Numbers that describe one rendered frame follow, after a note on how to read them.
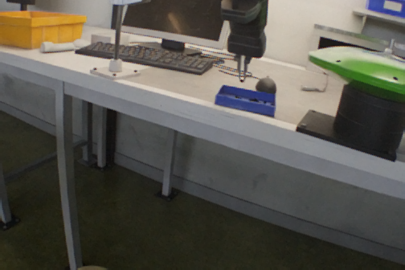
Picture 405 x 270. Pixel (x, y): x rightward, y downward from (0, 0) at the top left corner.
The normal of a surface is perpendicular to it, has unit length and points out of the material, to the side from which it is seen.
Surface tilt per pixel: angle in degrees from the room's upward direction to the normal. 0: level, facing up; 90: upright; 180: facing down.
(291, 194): 90
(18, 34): 94
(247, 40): 114
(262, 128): 90
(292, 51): 90
